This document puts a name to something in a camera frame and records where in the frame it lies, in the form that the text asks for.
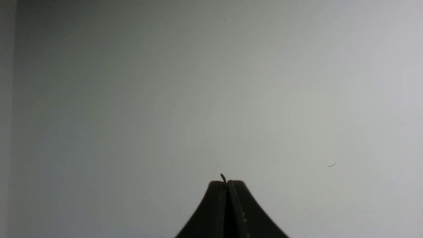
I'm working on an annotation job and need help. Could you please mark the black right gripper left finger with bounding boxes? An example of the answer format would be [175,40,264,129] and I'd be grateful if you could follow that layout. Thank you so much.
[176,181,227,238]

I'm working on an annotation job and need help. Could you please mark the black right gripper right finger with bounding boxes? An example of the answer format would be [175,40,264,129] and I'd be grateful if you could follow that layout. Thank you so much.
[227,180,288,238]

